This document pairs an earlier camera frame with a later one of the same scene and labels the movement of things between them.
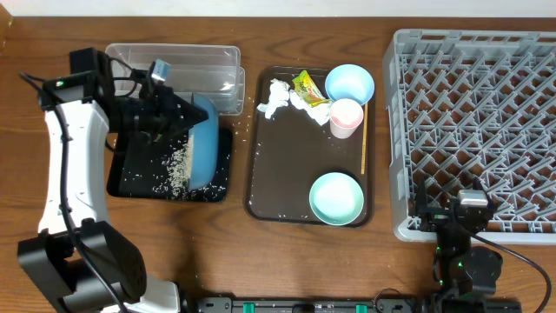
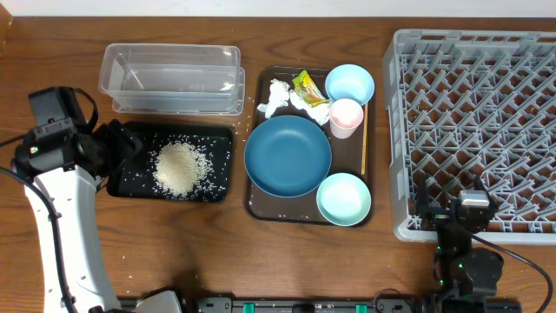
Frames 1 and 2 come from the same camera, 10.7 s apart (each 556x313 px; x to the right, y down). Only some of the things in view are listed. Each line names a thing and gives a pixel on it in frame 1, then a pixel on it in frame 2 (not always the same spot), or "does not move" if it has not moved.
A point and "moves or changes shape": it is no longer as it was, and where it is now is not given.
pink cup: x=345 y=116 does not move
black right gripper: x=435 y=216 does not move
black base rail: x=228 y=304 does not move
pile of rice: x=177 y=182 moves or changes shape
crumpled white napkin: x=321 y=112 does not move
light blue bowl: x=349 y=81 does not move
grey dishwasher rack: x=463 y=104 does not move
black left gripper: x=162 y=109 → x=121 y=142
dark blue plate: x=203 y=146 → x=287 y=156
